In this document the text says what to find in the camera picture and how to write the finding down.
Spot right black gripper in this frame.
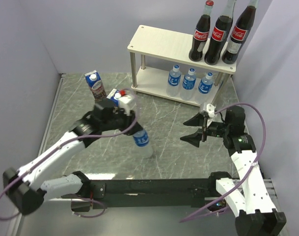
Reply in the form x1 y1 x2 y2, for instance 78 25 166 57
180 111 230 148

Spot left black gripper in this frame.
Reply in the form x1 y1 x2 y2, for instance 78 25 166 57
101 105 143 135

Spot pineapple juice carton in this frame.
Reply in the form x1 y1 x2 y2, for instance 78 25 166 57
107 88 122 107

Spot water bottle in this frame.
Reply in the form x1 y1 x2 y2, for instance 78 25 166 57
133 129 153 158
194 72 214 104
180 68 196 101
166 64 182 97

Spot grape juice carton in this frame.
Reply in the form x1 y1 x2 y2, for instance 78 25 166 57
84 70 107 102

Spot cola glass bottle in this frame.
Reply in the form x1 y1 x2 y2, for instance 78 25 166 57
204 0 236 65
189 0 214 61
222 0 259 64

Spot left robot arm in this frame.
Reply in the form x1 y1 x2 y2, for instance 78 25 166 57
2 95 142 215

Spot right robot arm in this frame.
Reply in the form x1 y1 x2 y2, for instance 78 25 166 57
181 103 287 236

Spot white two-tier wooden shelf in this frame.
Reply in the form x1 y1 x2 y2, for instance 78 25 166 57
127 25 237 105

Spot black base crossbar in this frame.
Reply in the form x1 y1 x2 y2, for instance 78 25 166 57
87 178 228 209

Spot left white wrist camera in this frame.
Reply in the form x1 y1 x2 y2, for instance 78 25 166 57
118 90 136 115

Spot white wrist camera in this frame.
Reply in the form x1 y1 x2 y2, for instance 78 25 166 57
118 90 136 115
199 102 216 119

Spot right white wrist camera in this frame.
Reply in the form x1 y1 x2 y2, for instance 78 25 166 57
199 102 216 119

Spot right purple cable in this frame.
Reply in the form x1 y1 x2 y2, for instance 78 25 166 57
179 103 267 223

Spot aluminium frame rail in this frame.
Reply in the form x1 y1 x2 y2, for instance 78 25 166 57
6 73 287 236

